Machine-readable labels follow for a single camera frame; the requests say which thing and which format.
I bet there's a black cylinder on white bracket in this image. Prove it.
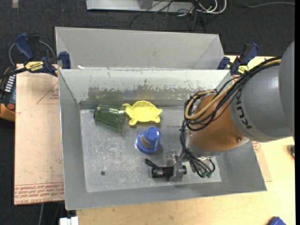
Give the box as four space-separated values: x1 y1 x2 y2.
144 157 175 179

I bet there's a yellow toy turtle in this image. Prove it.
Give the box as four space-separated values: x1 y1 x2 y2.
122 100 163 127

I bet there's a blue plastic cup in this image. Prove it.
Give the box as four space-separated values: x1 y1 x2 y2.
135 126 162 155

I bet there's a grey metal bin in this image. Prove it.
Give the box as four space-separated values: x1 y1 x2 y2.
55 26 268 211

